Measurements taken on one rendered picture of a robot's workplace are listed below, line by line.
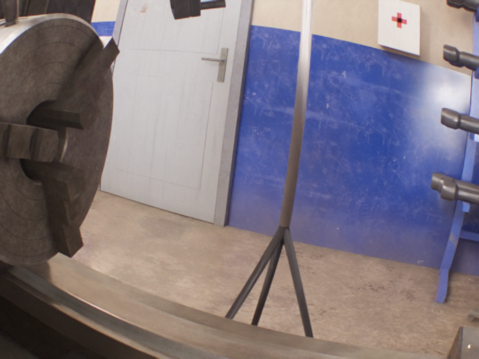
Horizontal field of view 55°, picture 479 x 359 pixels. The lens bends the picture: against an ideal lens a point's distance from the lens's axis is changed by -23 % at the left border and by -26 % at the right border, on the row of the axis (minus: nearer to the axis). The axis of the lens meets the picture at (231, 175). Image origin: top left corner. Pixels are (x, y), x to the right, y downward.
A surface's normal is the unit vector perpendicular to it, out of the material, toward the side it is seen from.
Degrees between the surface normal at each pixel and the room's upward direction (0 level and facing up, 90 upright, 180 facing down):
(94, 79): 90
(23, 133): 90
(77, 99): 49
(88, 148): 90
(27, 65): 90
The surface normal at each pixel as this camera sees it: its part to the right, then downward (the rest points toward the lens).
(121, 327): -0.22, -0.52
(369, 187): -0.40, 0.17
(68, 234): 0.91, 0.20
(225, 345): 0.12, -0.97
